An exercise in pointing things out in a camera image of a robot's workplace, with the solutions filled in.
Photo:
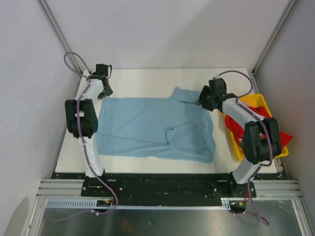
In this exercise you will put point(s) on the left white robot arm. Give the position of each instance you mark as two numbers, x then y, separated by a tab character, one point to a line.
82	123

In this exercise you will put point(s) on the yellow plastic bin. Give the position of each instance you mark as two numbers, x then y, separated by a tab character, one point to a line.
257	103

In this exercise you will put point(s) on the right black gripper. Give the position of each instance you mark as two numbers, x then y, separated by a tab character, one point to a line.
205	91

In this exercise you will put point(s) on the right aluminium corner post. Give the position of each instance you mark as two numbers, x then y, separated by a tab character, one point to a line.
279	27

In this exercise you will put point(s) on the aluminium frame rail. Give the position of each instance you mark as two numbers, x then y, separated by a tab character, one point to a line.
265	189

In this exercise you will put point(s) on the red printed t shirt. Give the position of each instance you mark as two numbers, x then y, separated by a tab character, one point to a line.
237	133

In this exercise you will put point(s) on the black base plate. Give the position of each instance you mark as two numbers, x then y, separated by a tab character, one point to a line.
165	189

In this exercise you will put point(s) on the aluminium corner post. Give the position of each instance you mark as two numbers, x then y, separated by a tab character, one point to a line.
53	23
279	27

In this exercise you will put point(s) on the grey slotted cable duct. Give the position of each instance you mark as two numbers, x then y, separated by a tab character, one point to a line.
222	204

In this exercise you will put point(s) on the light blue t shirt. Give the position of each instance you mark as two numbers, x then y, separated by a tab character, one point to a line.
170	128

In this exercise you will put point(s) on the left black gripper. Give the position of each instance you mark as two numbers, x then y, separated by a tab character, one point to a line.
107	93

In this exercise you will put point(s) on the left aluminium corner post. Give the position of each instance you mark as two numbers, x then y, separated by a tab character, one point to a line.
53	23

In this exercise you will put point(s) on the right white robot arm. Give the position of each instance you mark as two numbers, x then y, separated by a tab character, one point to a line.
255	153

